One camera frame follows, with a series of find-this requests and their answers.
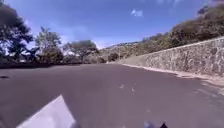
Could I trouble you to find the grey asphalt road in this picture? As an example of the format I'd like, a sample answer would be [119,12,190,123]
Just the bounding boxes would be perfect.
[0,63,224,128]

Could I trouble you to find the row of trees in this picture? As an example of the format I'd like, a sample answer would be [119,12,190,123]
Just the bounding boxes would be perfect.
[0,2,108,66]

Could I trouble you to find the bushes on slope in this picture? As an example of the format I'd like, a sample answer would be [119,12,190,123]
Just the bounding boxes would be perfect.
[98,2,224,63]

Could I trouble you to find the pale roadside kerb strip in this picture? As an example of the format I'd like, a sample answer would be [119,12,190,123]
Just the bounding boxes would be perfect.
[114,62,224,88]

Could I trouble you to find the stone retaining wall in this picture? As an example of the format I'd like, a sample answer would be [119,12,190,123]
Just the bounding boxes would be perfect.
[117,36,224,78]

